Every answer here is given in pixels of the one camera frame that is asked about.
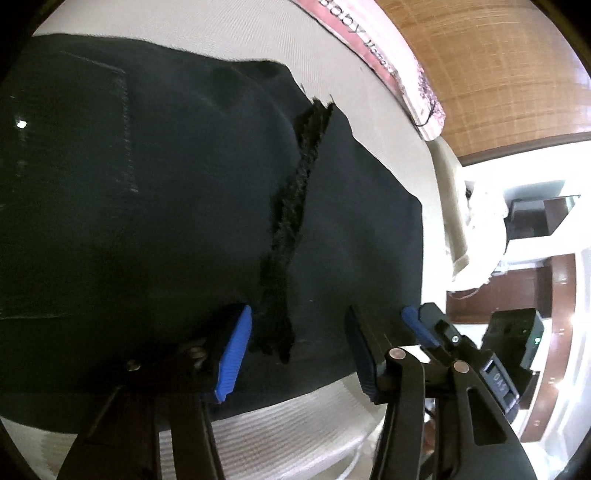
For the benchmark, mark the pink printed mat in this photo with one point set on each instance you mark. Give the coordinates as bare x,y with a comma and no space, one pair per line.
369,41

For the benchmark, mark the black pants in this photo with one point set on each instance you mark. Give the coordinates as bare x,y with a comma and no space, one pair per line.
138,207

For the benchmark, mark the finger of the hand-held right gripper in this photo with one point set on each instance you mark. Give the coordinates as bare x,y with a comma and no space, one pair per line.
422,330

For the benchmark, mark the beige blanket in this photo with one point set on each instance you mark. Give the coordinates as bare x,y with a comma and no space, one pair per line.
450,207

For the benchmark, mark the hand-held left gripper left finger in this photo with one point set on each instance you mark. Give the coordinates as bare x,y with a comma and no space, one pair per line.
233,355

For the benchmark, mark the white floral blanket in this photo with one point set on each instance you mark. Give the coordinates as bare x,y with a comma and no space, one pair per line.
485,230

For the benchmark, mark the wooden headboard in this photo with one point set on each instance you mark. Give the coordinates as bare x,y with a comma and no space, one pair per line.
485,69

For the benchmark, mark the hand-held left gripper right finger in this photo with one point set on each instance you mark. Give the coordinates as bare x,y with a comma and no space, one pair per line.
362,355

